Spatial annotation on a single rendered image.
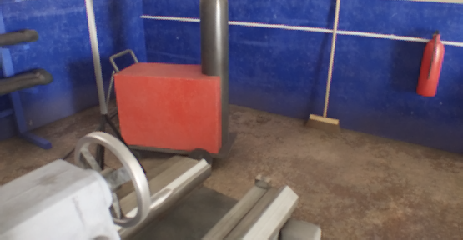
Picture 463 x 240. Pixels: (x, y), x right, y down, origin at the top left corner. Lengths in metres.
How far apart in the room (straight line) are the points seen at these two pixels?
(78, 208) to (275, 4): 3.33
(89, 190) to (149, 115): 2.20
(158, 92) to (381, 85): 2.12
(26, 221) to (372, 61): 3.26
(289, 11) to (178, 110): 1.67
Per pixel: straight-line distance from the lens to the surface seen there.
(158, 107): 2.77
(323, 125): 3.67
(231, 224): 1.02
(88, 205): 0.66
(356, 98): 3.65
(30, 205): 0.63
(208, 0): 2.56
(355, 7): 3.49
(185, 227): 1.19
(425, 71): 3.30
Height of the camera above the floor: 1.50
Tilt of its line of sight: 21 degrees down
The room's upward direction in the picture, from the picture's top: straight up
